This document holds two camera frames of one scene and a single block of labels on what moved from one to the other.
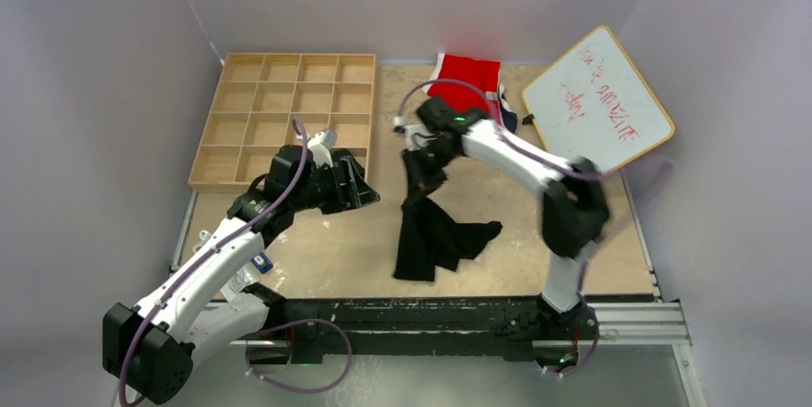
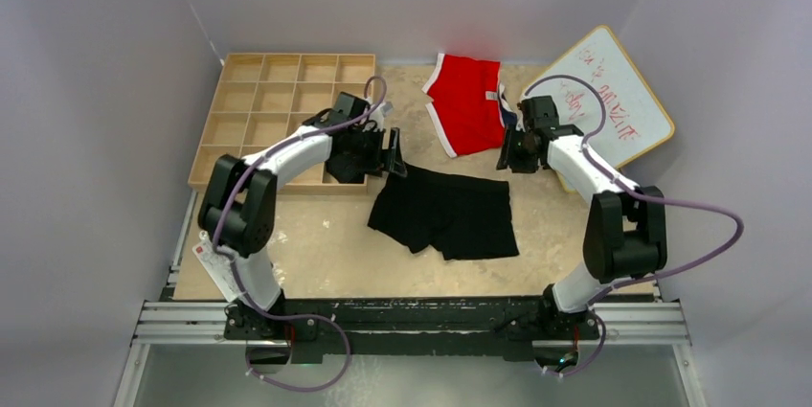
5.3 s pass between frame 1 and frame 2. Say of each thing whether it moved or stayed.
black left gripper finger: moved
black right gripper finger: moved
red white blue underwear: stayed
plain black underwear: moved
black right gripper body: moved
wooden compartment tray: stayed
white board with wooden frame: stayed
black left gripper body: moved
